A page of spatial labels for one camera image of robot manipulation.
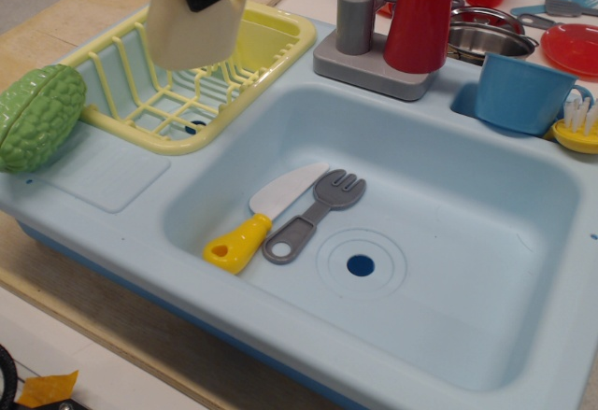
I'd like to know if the cream toy detergent bottle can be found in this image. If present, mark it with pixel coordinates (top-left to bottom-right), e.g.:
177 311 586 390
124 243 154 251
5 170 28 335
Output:
146 0 246 70

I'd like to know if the grey toy faucet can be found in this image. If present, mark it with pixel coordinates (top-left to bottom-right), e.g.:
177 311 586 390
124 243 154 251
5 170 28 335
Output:
313 0 434 102

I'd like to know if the blue plastic cup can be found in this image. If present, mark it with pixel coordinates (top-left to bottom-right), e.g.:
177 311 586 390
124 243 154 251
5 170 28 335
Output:
474 53 594 136

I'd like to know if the green bumpy toy vegetable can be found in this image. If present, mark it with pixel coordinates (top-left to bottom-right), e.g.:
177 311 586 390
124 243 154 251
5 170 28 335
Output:
1 64 87 173

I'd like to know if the light blue toy sink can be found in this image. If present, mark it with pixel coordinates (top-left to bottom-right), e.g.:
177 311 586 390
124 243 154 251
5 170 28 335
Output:
0 0 598 410

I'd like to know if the grey toy spatula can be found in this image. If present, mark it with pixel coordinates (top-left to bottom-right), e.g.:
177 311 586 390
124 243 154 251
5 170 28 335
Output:
518 0 597 30

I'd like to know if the yellow tape piece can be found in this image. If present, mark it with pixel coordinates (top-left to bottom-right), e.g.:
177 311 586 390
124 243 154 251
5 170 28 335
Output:
17 370 78 408

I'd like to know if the yellow dish brush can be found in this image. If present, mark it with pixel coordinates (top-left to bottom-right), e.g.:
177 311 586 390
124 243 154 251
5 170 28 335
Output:
543 98 598 155

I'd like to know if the grey toy fork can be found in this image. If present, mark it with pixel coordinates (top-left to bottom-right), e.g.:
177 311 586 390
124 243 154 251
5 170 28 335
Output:
262 169 367 265

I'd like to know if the black braided cable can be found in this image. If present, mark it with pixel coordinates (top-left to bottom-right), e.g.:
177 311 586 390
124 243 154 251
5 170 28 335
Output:
0 344 19 406

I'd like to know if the toy knife yellow handle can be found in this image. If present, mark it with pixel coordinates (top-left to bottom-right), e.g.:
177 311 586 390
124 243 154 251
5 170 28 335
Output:
202 162 330 275

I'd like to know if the yellow plastic drying rack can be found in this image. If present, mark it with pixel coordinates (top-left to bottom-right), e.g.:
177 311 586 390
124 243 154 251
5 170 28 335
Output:
61 2 317 156

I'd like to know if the steel pot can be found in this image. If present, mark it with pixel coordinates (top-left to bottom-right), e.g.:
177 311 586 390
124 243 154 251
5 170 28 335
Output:
448 7 539 65

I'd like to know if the red plastic cup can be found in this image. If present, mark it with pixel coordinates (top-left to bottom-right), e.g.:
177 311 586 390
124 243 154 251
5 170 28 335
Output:
383 0 452 75

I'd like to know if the red plastic plate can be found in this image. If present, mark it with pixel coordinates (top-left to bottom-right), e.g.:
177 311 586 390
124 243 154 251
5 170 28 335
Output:
540 23 597 78

